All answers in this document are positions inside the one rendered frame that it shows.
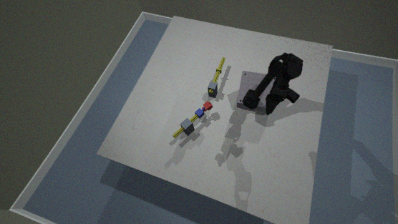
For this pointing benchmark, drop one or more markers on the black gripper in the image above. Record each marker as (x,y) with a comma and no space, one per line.
(277,95)

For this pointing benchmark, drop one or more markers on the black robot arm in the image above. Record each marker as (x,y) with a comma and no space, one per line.
(287,70)

